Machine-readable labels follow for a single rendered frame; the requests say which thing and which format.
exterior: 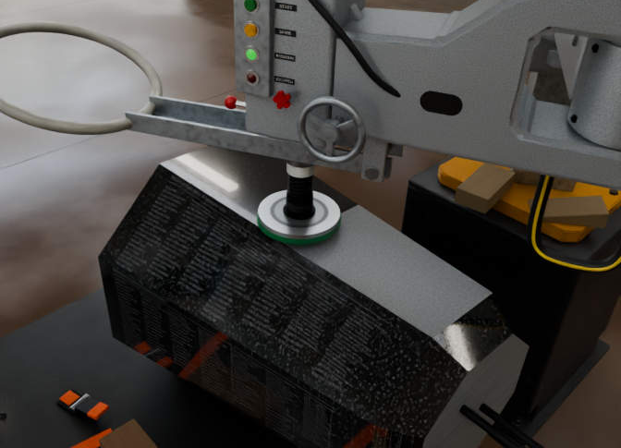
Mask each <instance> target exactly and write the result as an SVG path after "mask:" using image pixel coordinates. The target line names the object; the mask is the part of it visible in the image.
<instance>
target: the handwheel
mask: <svg viewBox="0 0 621 448"><path fill-rule="evenodd" d="M322 105H332V106H335V107H338V108H340V109H342V110H343V111H345V112H346V113H347V114H348V115H349V116H350V117H351V118H352V119H350V120H348V121H346V122H345V120H344V118H343V116H341V115H337V116H336V117H335V119H327V120H326V121H323V120H322V119H321V118H320V117H319V116H317V115H316V114H315V113H313V112H312V110H313V109H315V108H316V107H319V106H322ZM307 118H308V119H309V120H310V121H311V122H312V123H314V124H315V125H316V126H318V127H319V128H320V129H319V134H320V137H321V139H322V140H323V141H325V142H326V153H323V152H321V151H319V150H318V149H316V148H315V147H314V146H313V145H312V143H311V142H310V140H309V138H308V136H307V133H306V128H305V124H306V119H307ZM353 127H356V128H357V132H358V138H357V142H356V144H355V146H354V147H353V149H352V150H351V151H349V152H348V153H346V154H343V155H334V151H335V142H336V141H337V140H338V139H339V138H340V136H341V135H342V133H343V131H344V130H347V129H350V128H353ZM297 131H298V137H299V140H300V142H301V144H302V145H303V147H304V148H305V149H306V150H307V152H308V153H309V154H311V155H312V156H313V157H315V158H316V159H318V160H320V161H322V162H325V163H332V164H340V163H347V162H349V161H351V160H353V159H354V158H356V157H357V156H358V155H359V154H360V152H361V151H362V149H363V147H364V145H365V141H366V127H365V124H364V121H363V119H362V117H361V115H360V114H359V112H358V111H357V110H356V109H355V108H354V107H353V106H352V105H351V104H350V103H348V102H346V101H344V100H342V99H339V98H336V97H332V96H323V97H318V98H315V99H313V100H311V101H309V102H308V103H306V104H305V105H304V106H303V108H302V109H301V111H300V113H299V115H298V121H297Z"/></svg>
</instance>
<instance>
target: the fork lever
mask: <svg viewBox="0 0 621 448"><path fill-rule="evenodd" d="M149 99H150V102H152V103H154V104H155V105H156V108H157V109H156V112H155V113H154V114H153V115H146V114H141V113H135V112H130V111H126V112H125V115H126V118H128V119H129V120H130V121H131V123H132V128H130V129H128V130H131V131H136V132H141V133H146V134H151V135H156V136H161V137H166V138H171V139H180V140H185V141H190V142H196V143H200V144H205V145H211V146H215V147H220V148H226V149H230V150H236V151H244V152H250V153H255V154H259V155H265V156H270V157H274V158H280V159H285V160H290V161H295V162H300V163H309V164H314V165H319V166H324V167H329V168H334V169H339V170H345V171H349V172H354V173H360V174H361V172H362V163H363V153H364V152H360V154H359V155H358V156H357V157H356V158H354V159H353V160H351V161H349V162H347V163H340V164H332V163H325V162H322V161H320V160H318V159H316V158H315V157H313V156H312V155H311V154H309V153H308V152H307V150H306V149H305V148H304V147H303V145H302V144H301V143H296V142H292V141H288V140H283V139H276V138H271V137H266V136H263V135H258V134H254V133H249V132H248V131H247V129H246V110H240V109H232V110H231V109H228V108H226V107H223V106H218V105H212V104H207V103H196V102H191V101H185V100H179V99H173V98H167V97H162V96H156V95H150V96H149ZM357 138H358V137H357V136H353V135H348V134H344V133H342V135H341V136H340V138H339V139H338V140H337V141H336V142H335V146H341V147H347V148H352V149H353V147H354V146H355V144H356V142H357ZM403 148H404V146H402V145H397V144H393V143H388V147H387V155H394V156H399V157H402V155H403ZM349 151H350V150H345V149H340V148H335V151H334V155H343V154H346V153H348V152H349ZM387 155H386V163H385V170H384V178H390V177H391V173H392V161H393V158H392V157H387ZM378 175H379V170H378V169H376V168H375V167H373V166H370V167H367V168H365V176H366V177H367V178H368V179H370V180H374V179H377V178H378Z"/></svg>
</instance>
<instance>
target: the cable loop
mask: <svg viewBox="0 0 621 448"><path fill-rule="evenodd" d="M553 182H554V177H553V176H545V175H540V177H539V181H538V184H537V187H536V190H535V194H534V197H533V201H532V204H531V208H530V215H529V220H528V227H527V240H528V244H529V246H530V249H531V251H532V252H533V253H534V254H535V255H536V256H537V257H538V258H539V259H541V260H543V261H545V262H548V263H550V264H553V265H555V266H558V267H561V268H565V269H569V270H572V271H577V272H587V273H605V272H611V271H613V270H615V269H617V268H619V267H620V266H621V243H620V244H619V246H618V248H617V249H616V251H615V252H614V253H613V255H611V256H610V257H608V258H606V259H604V260H585V259H580V258H575V257H571V256H567V255H564V254H561V253H558V252H555V251H553V250H550V249H548V248H547V247H546V246H545V245H544V244H543V243H542V241H541V230H542V219H543V216H544V212H545V208H546V204H547V201H548V199H549V195H550V192H551V189H552V185H553Z"/></svg>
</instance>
